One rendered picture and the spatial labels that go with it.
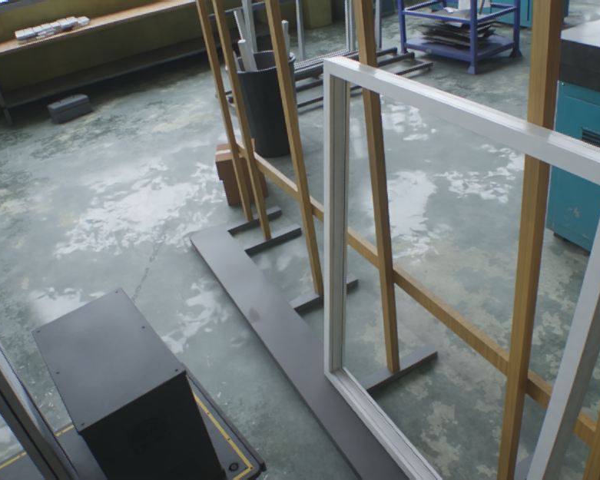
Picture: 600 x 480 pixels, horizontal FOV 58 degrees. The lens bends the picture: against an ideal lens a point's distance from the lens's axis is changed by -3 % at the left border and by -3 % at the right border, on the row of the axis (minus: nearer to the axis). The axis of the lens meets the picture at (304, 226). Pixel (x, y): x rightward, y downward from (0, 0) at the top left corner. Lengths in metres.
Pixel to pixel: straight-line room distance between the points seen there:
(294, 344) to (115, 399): 1.31
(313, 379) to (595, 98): 1.91
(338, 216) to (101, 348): 0.97
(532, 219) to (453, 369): 1.37
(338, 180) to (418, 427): 1.10
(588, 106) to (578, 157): 1.86
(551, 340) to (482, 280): 0.54
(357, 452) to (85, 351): 1.13
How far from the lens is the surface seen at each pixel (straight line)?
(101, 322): 2.01
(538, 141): 1.28
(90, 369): 1.85
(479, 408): 2.58
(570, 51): 3.01
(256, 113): 4.66
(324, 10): 9.20
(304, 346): 2.81
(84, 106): 7.27
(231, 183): 4.14
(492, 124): 1.36
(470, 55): 6.37
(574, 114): 3.14
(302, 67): 6.47
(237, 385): 2.79
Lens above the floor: 2.00
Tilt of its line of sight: 32 degrees down
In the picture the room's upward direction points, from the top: 10 degrees counter-clockwise
